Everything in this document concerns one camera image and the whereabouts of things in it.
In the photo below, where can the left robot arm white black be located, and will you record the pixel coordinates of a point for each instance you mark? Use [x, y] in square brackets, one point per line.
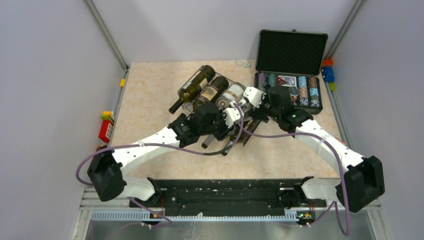
[110, 166]

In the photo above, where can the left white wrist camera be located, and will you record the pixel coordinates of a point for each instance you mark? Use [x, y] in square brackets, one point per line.
[232, 116]

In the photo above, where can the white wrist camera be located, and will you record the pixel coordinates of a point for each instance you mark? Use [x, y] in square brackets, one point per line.
[254, 96]
[232, 116]

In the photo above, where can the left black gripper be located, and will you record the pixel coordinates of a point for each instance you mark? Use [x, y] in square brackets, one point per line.
[227, 131]

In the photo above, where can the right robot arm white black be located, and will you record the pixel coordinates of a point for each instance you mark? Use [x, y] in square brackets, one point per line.
[361, 179]

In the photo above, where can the green wine bottle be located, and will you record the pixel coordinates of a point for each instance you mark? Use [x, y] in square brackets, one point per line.
[206, 143]
[211, 92]
[232, 145]

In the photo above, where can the small clear glass lid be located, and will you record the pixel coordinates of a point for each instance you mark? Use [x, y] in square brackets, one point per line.
[242, 62]

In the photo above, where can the green wine bottle back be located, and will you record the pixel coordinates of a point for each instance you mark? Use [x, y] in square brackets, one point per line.
[232, 145]

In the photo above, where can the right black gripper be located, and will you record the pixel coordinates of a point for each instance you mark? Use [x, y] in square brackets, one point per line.
[258, 113]

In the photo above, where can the yellow toy car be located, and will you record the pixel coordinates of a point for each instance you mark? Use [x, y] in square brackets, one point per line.
[98, 148]

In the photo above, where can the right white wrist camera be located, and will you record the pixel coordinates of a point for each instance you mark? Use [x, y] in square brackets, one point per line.
[254, 96]

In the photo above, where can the dark bottle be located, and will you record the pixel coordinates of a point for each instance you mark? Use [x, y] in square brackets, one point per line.
[193, 87]

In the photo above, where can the clear tall glass bottle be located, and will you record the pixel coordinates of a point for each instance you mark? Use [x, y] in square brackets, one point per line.
[232, 93]

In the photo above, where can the black poker chip case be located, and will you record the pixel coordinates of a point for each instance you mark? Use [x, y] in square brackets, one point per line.
[292, 60]

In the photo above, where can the red toy block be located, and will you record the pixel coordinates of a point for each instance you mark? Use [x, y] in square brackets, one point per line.
[107, 125]

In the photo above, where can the blue orange toy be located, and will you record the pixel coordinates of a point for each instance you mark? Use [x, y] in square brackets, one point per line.
[328, 73]

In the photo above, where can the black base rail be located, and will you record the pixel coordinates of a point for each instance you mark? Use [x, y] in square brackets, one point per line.
[227, 197]

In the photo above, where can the black wire wine rack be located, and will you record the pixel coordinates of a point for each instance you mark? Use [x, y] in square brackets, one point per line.
[189, 106]

